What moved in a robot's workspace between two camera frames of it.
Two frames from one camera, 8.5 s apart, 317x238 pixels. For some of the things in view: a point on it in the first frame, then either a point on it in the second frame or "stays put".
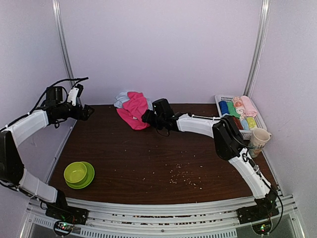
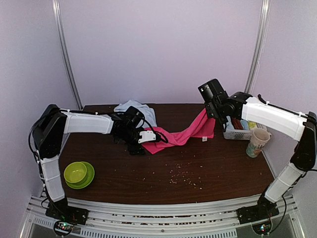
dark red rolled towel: [237, 120] stays put
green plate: [87, 180] stays put
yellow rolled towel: [251, 122] stays put
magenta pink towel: [132, 110] → [202, 127]
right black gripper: [147, 118] → [207, 110]
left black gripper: [84, 116] → [135, 150]
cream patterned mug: [259, 138] stays put
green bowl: [75, 172] stays put
